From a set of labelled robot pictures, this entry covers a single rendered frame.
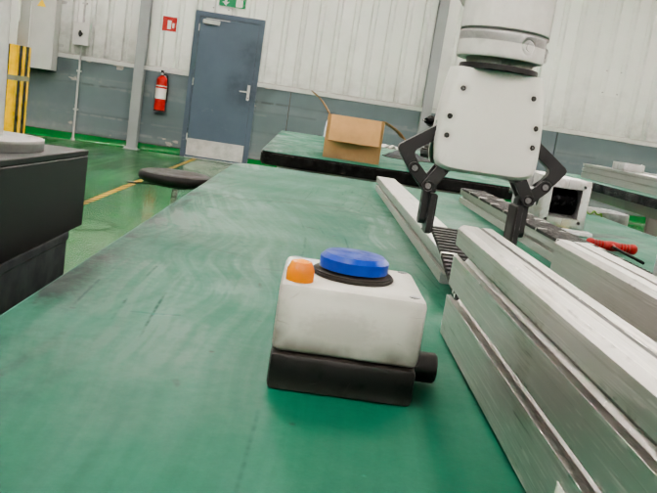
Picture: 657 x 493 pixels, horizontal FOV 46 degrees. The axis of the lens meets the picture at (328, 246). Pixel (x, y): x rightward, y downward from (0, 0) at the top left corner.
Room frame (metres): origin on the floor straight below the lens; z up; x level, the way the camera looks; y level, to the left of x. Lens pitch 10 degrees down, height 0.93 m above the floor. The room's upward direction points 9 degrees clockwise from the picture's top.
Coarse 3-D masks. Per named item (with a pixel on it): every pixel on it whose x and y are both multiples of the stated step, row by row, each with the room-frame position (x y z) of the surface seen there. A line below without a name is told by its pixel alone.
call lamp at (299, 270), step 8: (296, 264) 0.40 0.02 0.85; (304, 264) 0.40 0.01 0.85; (312, 264) 0.41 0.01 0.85; (288, 272) 0.40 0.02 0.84; (296, 272) 0.40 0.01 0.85; (304, 272) 0.40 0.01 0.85; (312, 272) 0.40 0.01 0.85; (288, 280) 0.40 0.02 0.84; (296, 280) 0.40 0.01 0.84; (304, 280) 0.40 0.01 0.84; (312, 280) 0.40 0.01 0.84
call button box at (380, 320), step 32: (288, 288) 0.40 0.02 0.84; (320, 288) 0.40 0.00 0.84; (352, 288) 0.41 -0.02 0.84; (384, 288) 0.42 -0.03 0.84; (416, 288) 0.44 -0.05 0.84; (288, 320) 0.40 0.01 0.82; (320, 320) 0.40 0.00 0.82; (352, 320) 0.40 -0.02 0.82; (384, 320) 0.40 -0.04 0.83; (416, 320) 0.40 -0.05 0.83; (288, 352) 0.40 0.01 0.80; (320, 352) 0.40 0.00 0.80; (352, 352) 0.40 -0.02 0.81; (384, 352) 0.40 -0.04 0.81; (416, 352) 0.40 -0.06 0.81; (288, 384) 0.40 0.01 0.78; (320, 384) 0.40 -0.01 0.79; (352, 384) 0.40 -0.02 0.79; (384, 384) 0.40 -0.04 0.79
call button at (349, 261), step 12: (324, 252) 0.43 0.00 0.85; (336, 252) 0.43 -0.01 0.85; (348, 252) 0.44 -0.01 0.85; (360, 252) 0.44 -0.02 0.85; (372, 252) 0.45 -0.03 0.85; (324, 264) 0.43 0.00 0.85; (336, 264) 0.42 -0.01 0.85; (348, 264) 0.42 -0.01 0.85; (360, 264) 0.42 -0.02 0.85; (372, 264) 0.42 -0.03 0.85; (384, 264) 0.43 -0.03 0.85; (360, 276) 0.42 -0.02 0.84; (372, 276) 0.42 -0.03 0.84; (384, 276) 0.43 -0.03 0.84
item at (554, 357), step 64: (512, 256) 0.44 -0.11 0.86; (576, 256) 0.51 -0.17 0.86; (448, 320) 0.54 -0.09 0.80; (512, 320) 0.38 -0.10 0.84; (576, 320) 0.30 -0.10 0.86; (640, 320) 0.40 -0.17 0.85; (512, 384) 0.37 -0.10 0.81; (576, 384) 0.29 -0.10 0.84; (640, 384) 0.23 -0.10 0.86; (512, 448) 0.34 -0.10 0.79; (576, 448) 0.27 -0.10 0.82; (640, 448) 0.23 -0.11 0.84
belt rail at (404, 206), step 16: (384, 192) 1.48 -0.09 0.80; (400, 192) 1.40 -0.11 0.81; (400, 208) 1.19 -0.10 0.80; (416, 208) 1.15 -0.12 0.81; (400, 224) 1.16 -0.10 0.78; (416, 224) 0.98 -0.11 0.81; (416, 240) 0.96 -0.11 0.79; (432, 240) 0.85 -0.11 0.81; (432, 256) 0.86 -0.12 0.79; (432, 272) 0.81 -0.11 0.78
